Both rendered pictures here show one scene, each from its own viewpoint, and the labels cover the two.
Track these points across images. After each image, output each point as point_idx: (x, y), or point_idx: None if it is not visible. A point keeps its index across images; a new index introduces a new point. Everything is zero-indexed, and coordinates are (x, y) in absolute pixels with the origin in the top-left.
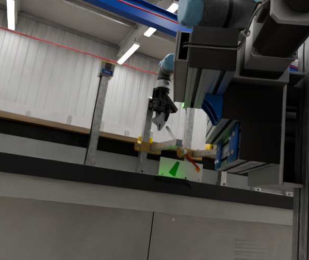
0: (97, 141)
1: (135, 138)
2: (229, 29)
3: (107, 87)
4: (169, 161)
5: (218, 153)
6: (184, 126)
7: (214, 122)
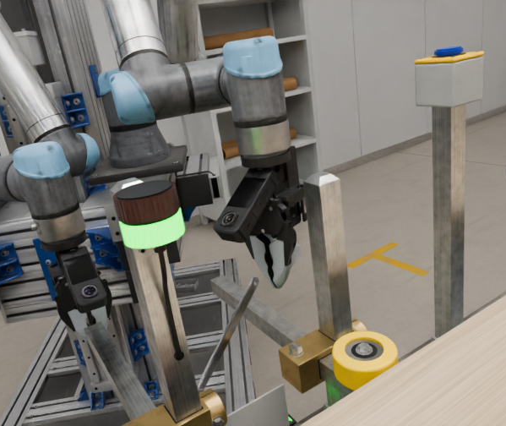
0: (435, 290)
1: (413, 355)
2: (187, 156)
3: (432, 142)
4: (253, 408)
5: (171, 264)
6: (181, 318)
7: (187, 217)
